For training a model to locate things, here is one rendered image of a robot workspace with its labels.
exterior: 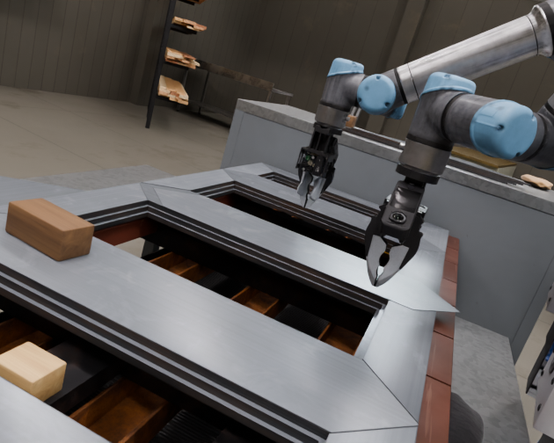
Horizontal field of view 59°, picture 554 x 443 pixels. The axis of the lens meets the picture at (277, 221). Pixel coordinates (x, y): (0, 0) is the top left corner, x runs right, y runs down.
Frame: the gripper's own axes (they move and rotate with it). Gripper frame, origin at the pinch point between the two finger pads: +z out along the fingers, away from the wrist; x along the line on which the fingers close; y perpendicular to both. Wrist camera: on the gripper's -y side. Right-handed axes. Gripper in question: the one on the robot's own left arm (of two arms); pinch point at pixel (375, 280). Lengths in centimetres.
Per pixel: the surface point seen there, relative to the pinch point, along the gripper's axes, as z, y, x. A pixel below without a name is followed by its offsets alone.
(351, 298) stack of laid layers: 8.0, 7.9, 3.7
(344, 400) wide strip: 5.8, -28.7, -3.0
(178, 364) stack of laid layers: 6.9, -35.5, 16.1
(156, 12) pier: -63, 643, 513
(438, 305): 5.7, 16.8, -12.2
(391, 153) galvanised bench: -13, 99, 16
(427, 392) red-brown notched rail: 8.0, -13.8, -13.1
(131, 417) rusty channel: 22.5, -30.3, 23.4
